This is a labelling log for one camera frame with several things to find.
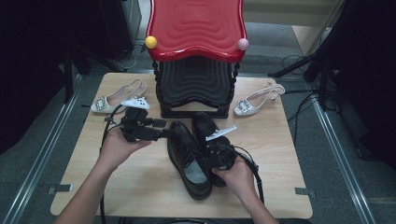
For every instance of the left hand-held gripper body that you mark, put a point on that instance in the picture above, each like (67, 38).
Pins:
(137, 127)

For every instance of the person's left hand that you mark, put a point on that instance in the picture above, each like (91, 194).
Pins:
(115, 149)

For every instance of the person's right hand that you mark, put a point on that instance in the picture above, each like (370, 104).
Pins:
(243, 179)

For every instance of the white heeled shoe with buckle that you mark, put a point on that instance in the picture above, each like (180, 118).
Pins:
(107, 104)
(253, 107)

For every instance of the red and black shoe rack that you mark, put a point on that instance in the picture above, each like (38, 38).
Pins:
(196, 28)

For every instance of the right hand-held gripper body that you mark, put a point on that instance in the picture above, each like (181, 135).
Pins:
(219, 155)

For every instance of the beige board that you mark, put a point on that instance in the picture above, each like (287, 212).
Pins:
(308, 37)

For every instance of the metal floor rail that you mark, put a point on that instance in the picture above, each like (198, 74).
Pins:
(40, 155)
(339, 161)

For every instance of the black leather shoe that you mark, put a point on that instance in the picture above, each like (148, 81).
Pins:
(204, 126)
(183, 146)

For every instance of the grey table bracket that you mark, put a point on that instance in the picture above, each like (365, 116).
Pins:
(60, 188)
(303, 191)

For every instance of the black tripod stand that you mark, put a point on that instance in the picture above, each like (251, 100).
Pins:
(322, 62)

